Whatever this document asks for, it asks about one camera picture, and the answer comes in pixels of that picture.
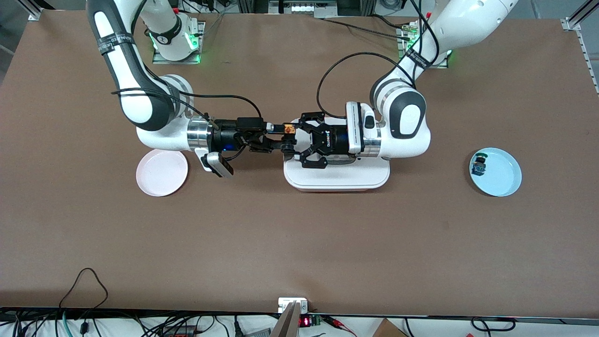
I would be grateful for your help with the aluminium frame rail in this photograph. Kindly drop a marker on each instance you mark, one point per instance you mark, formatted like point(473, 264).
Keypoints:
point(578, 16)

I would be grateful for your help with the grey metal bar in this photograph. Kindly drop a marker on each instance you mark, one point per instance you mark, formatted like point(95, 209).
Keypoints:
point(286, 325)

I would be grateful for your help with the silver lit device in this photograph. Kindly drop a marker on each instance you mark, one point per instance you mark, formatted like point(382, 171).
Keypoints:
point(304, 8)

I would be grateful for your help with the green push-button switch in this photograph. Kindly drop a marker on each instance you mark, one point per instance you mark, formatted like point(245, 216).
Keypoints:
point(479, 164)

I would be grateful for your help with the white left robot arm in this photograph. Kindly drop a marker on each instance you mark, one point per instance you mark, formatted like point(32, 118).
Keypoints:
point(407, 121)

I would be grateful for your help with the light blue round plate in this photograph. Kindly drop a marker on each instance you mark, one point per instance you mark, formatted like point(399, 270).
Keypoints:
point(500, 175)

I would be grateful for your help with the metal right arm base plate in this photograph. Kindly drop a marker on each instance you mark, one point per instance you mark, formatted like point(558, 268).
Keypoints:
point(161, 61)

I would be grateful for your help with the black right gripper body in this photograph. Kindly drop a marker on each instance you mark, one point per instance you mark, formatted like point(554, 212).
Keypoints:
point(225, 135)

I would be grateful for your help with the small white box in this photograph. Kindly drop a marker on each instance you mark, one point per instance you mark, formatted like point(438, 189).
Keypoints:
point(286, 302)

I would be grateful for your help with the red digit display board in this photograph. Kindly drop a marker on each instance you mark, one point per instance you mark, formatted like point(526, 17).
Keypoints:
point(306, 321)

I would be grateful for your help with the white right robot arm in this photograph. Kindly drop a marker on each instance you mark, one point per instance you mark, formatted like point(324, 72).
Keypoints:
point(140, 103)

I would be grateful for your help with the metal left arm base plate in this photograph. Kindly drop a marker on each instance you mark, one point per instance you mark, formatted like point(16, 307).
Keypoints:
point(401, 49)

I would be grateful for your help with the pink round plate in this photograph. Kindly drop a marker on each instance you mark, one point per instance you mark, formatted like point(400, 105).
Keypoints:
point(161, 175)

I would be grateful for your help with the orange push-button switch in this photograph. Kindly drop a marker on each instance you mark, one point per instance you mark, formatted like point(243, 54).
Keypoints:
point(289, 129)

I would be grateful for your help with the white lunch box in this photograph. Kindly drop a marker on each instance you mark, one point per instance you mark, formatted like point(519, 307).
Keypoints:
point(337, 178)

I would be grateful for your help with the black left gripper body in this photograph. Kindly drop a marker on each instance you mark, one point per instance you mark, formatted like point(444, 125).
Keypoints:
point(333, 140)

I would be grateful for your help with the brown cardboard box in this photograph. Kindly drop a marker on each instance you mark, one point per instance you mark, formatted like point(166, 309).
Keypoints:
point(388, 330)

